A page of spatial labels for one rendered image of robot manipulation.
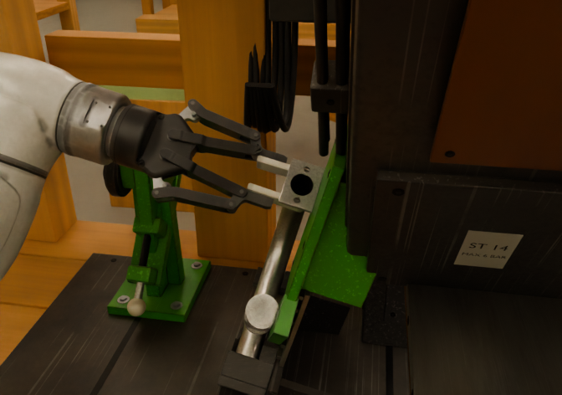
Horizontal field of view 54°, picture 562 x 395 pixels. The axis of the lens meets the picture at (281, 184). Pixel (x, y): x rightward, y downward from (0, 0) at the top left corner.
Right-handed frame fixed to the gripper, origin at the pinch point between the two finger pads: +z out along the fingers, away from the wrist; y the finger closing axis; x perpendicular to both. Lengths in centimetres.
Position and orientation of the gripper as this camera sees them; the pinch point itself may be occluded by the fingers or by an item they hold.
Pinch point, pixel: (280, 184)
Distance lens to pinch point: 65.6
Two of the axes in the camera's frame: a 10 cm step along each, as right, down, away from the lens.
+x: -0.6, 2.8, 9.6
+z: 9.5, 3.1, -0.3
